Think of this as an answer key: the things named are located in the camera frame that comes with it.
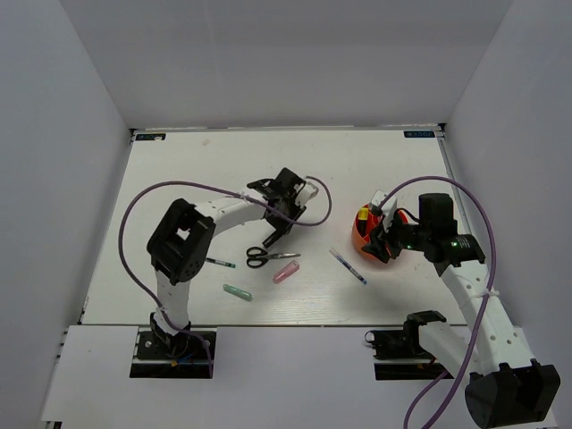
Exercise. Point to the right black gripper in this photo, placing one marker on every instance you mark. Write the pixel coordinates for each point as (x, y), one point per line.
(380, 238)

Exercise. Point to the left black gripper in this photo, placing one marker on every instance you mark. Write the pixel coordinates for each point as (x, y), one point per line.
(281, 226)

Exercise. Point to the orange round organizer container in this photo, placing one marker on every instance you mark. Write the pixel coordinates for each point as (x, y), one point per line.
(360, 236)

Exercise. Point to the blue pen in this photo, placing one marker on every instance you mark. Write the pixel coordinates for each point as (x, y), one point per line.
(348, 266)

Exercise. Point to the yellow highlighter marker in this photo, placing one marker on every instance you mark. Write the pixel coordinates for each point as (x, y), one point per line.
(362, 215)

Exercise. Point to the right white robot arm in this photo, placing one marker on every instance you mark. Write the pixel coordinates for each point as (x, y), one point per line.
(503, 382)

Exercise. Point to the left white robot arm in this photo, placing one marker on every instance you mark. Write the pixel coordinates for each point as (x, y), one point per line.
(179, 245)

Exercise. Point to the pink translucent tube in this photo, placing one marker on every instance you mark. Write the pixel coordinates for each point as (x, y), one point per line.
(287, 271)

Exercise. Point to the green pen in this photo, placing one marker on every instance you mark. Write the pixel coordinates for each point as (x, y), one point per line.
(220, 263)

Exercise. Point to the green translucent tube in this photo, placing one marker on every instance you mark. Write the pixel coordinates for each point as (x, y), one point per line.
(238, 292)

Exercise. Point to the right blue corner label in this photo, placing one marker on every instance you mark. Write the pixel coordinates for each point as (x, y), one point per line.
(419, 134)

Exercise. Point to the blue corner label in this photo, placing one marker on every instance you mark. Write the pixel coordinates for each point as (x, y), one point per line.
(419, 134)
(150, 137)

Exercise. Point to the left blue corner label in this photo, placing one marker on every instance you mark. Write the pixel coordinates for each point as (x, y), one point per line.
(150, 137)

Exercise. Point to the black handled scissors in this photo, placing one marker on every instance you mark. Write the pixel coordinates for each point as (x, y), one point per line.
(258, 257)

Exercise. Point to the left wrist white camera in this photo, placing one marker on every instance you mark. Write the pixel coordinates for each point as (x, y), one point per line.
(304, 192)

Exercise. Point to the wrist white camera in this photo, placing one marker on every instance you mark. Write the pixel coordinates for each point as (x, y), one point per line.
(383, 207)
(304, 192)

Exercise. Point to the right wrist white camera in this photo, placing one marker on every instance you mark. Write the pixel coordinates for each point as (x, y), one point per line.
(383, 207)

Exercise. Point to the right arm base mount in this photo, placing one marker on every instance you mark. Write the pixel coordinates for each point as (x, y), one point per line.
(398, 355)

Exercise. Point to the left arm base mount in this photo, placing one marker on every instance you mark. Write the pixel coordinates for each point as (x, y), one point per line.
(153, 360)

